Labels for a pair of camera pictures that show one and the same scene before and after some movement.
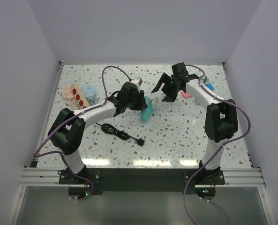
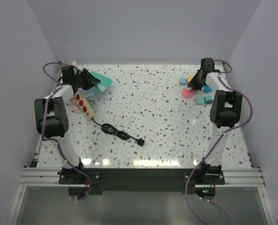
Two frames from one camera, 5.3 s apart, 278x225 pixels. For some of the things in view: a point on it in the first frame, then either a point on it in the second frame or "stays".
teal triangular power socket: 147,114 -> 105,82
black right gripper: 169,97 -> 192,83
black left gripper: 141,104 -> 91,80
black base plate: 143,181 stays
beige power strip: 79,95 stays
